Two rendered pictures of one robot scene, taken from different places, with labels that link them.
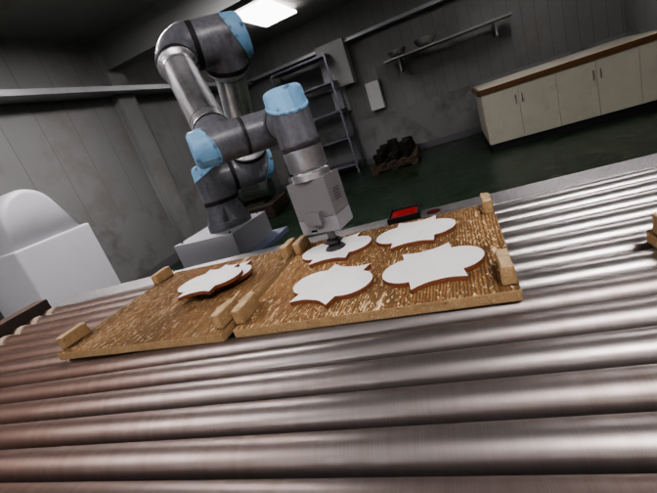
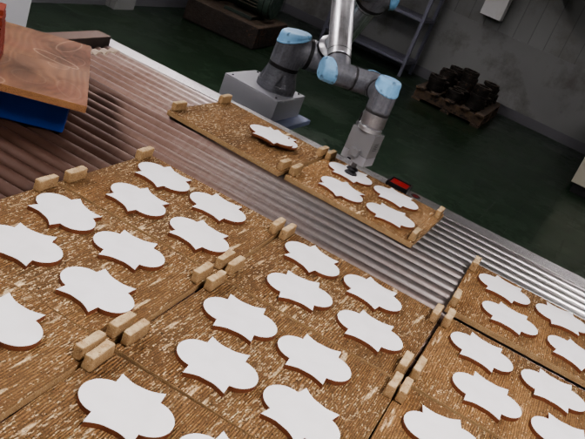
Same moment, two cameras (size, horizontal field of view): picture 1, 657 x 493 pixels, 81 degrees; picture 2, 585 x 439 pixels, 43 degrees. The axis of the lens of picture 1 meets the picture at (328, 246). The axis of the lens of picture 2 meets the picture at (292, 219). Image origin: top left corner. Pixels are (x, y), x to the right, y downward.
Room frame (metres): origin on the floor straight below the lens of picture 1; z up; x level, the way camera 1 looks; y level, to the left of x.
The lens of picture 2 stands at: (-1.46, 0.30, 1.67)
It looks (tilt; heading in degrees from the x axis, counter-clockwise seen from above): 23 degrees down; 355
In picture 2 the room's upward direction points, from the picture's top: 22 degrees clockwise
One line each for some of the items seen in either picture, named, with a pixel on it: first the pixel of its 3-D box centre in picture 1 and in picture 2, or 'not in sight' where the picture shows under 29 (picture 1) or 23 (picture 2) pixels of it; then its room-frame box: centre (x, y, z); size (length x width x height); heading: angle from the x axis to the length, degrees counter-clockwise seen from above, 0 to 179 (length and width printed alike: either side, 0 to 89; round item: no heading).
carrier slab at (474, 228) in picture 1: (377, 262); (366, 197); (0.63, -0.07, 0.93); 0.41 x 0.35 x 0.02; 67
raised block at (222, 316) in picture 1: (226, 312); (285, 164); (0.59, 0.19, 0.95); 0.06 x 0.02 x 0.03; 156
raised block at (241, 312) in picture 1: (245, 307); (296, 169); (0.58, 0.16, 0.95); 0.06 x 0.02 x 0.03; 157
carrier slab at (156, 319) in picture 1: (191, 297); (250, 135); (0.79, 0.32, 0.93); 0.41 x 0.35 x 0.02; 66
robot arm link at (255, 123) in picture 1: (271, 127); (369, 84); (0.83, 0.03, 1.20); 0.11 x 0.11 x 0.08; 16
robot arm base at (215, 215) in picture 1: (225, 211); (279, 76); (1.34, 0.30, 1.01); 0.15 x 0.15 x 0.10
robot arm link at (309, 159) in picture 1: (304, 160); (373, 119); (0.74, -0.01, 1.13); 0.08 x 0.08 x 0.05
